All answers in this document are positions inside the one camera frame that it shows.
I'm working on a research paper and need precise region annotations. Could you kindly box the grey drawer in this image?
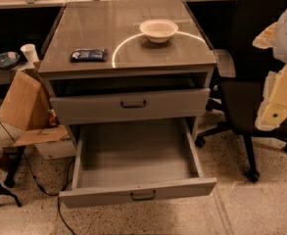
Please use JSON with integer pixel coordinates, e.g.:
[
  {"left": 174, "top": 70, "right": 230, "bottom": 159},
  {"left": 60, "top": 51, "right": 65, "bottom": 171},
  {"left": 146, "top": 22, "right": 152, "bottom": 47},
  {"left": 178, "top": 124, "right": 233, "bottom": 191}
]
[
  {"left": 51, "top": 88, "right": 209, "bottom": 124},
  {"left": 60, "top": 118, "right": 216, "bottom": 208}
]

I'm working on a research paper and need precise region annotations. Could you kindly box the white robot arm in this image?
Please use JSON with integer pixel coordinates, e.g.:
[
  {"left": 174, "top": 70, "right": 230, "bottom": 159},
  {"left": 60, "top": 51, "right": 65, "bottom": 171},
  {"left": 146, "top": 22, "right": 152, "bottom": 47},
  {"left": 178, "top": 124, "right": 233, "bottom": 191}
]
[{"left": 253, "top": 9, "right": 287, "bottom": 131}]

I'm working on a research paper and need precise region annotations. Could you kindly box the grey drawer cabinet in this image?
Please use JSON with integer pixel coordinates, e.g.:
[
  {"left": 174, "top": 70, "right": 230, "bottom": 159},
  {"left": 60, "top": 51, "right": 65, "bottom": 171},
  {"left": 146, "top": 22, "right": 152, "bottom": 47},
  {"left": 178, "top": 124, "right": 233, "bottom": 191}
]
[{"left": 38, "top": 0, "right": 216, "bottom": 141}]

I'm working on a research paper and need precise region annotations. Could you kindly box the black office chair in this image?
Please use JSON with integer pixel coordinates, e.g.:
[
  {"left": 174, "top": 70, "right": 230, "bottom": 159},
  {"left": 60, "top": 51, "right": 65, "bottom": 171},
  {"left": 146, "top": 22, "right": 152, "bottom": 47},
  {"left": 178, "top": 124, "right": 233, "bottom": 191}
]
[{"left": 195, "top": 0, "right": 287, "bottom": 182}]

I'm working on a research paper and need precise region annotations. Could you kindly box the white bowl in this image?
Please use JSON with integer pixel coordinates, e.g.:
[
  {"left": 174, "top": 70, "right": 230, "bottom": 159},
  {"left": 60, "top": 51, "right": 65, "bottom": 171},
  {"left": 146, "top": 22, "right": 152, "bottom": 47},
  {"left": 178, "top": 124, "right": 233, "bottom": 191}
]
[{"left": 139, "top": 19, "right": 178, "bottom": 43}]

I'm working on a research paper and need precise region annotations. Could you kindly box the white box on floor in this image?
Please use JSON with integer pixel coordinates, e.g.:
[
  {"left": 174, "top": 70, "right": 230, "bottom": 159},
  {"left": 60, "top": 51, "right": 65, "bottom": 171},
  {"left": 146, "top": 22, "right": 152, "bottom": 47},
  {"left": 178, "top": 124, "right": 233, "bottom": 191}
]
[{"left": 35, "top": 135, "right": 76, "bottom": 160}]

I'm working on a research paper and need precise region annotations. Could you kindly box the white paper cup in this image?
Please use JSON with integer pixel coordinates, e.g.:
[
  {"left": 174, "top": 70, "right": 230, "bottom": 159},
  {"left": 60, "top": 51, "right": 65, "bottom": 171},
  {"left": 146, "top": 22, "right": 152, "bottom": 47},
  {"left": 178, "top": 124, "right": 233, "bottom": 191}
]
[{"left": 21, "top": 44, "right": 39, "bottom": 64}]

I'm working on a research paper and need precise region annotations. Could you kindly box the brown cardboard box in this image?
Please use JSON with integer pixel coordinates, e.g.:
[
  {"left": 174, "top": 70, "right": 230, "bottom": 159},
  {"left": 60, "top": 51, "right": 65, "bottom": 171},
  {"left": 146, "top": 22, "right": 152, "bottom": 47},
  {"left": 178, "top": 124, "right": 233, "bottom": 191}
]
[{"left": 0, "top": 71, "right": 68, "bottom": 146}]

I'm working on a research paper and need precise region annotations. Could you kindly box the blue plate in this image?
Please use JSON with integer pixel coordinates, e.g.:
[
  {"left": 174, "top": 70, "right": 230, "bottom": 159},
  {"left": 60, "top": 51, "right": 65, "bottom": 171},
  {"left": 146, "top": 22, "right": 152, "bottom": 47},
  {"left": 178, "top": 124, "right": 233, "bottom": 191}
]
[{"left": 0, "top": 52, "right": 20, "bottom": 70}]

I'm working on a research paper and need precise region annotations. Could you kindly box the black cable on floor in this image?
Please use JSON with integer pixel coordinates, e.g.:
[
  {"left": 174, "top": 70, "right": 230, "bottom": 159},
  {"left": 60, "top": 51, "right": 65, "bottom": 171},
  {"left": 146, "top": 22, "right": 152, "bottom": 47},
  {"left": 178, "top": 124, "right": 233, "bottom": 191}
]
[{"left": 0, "top": 101, "right": 77, "bottom": 235}]

